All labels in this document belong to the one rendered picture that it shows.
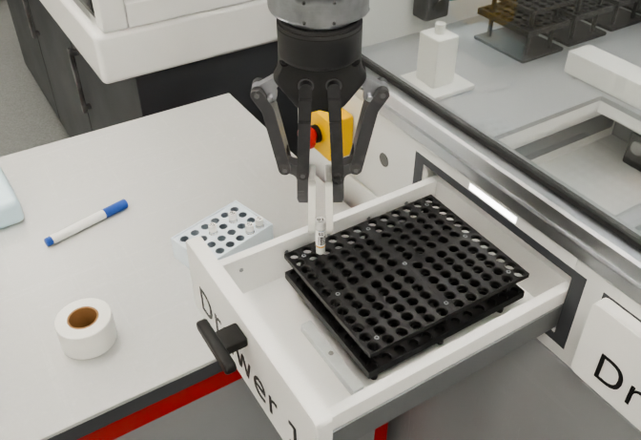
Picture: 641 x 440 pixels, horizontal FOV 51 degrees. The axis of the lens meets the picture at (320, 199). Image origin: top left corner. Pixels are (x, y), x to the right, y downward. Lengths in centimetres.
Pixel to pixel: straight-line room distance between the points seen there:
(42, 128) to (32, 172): 170
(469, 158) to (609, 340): 26
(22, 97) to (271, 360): 268
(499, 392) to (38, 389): 60
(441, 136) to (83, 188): 62
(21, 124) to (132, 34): 168
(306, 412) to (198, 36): 98
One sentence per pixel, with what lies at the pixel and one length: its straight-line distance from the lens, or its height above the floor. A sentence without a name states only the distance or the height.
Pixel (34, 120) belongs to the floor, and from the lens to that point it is 303.
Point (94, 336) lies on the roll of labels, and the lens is 89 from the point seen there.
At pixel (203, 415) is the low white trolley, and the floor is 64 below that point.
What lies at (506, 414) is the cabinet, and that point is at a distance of 101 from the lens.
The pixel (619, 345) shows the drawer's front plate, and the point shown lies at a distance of 76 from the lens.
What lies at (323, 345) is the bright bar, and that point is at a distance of 77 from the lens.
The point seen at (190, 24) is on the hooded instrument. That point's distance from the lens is 143.
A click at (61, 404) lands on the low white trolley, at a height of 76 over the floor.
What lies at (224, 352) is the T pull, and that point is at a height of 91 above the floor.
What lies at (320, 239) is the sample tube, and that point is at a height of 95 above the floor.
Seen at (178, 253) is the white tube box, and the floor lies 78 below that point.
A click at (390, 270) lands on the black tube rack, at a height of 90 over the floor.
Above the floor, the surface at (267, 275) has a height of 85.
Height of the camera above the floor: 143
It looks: 38 degrees down
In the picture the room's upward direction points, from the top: straight up
